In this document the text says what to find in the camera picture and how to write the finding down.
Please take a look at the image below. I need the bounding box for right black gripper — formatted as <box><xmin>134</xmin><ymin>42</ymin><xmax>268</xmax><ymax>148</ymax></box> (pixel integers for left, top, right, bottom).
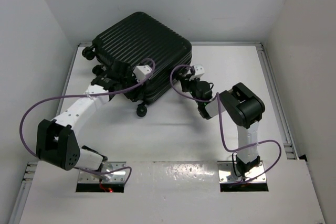
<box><xmin>181</xmin><ymin>73</ymin><xmax>203</xmax><ymax>106</ymax></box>

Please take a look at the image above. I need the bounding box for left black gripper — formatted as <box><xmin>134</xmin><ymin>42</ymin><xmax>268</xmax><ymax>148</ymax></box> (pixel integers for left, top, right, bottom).
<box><xmin>118</xmin><ymin>70</ymin><xmax>146</xmax><ymax>101</ymax></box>

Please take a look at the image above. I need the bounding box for black hard-shell suitcase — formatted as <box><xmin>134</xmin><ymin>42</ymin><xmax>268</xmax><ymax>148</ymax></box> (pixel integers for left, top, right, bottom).
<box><xmin>82</xmin><ymin>12</ymin><xmax>192</xmax><ymax>117</ymax></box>

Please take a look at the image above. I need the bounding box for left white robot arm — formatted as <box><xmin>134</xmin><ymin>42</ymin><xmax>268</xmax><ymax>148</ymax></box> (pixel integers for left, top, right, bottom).
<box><xmin>36</xmin><ymin>61</ymin><xmax>136</xmax><ymax>172</ymax></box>

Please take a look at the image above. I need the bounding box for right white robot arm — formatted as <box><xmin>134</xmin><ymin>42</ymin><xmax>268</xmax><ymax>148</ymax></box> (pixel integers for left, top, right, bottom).
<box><xmin>180</xmin><ymin>74</ymin><xmax>265</xmax><ymax>177</ymax></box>

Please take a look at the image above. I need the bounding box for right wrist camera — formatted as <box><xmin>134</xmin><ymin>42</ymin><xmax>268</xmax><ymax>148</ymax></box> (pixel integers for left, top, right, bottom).
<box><xmin>190</xmin><ymin>64</ymin><xmax>205</xmax><ymax>80</ymax></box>

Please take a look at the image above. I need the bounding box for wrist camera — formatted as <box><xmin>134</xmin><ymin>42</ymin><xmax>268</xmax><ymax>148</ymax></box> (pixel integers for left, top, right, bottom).
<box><xmin>133</xmin><ymin>65</ymin><xmax>152</xmax><ymax>82</ymax></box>
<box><xmin>190</xmin><ymin>64</ymin><xmax>205</xmax><ymax>80</ymax></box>

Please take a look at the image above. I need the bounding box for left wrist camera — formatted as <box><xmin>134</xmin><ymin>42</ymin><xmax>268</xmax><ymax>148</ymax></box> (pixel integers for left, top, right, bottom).
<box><xmin>133</xmin><ymin>65</ymin><xmax>152</xmax><ymax>82</ymax></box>

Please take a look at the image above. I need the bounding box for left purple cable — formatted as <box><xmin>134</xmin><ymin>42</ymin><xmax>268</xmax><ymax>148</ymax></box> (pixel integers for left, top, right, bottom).
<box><xmin>19</xmin><ymin>58</ymin><xmax>156</xmax><ymax>183</ymax></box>

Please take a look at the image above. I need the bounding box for purple cable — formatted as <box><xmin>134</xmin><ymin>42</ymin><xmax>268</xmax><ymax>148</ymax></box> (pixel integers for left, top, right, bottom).
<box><xmin>19</xmin><ymin>58</ymin><xmax>156</xmax><ymax>183</ymax></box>
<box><xmin>170</xmin><ymin>63</ymin><xmax>283</xmax><ymax>184</ymax></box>

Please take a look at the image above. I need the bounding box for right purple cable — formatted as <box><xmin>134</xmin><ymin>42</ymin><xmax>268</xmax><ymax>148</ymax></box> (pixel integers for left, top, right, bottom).
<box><xmin>170</xmin><ymin>63</ymin><xmax>283</xmax><ymax>184</ymax></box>

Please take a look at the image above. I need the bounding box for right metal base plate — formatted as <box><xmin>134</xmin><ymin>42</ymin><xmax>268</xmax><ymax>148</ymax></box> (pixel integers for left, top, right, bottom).
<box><xmin>217</xmin><ymin>161</ymin><xmax>268</xmax><ymax>184</ymax></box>

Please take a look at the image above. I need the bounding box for metal base plate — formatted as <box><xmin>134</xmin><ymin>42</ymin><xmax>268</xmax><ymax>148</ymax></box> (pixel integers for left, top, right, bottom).
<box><xmin>78</xmin><ymin>162</ymin><xmax>129</xmax><ymax>184</ymax></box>
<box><xmin>217</xmin><ymin>161</ymin><xmax>268</xmax><ymax>184</ymax></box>

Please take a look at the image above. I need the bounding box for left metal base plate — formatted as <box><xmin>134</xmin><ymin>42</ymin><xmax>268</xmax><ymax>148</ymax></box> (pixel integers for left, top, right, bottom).
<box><xmin>78</xmin><ymin>162</ymin><xmax>129</xmax><ymax>184</ymax></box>

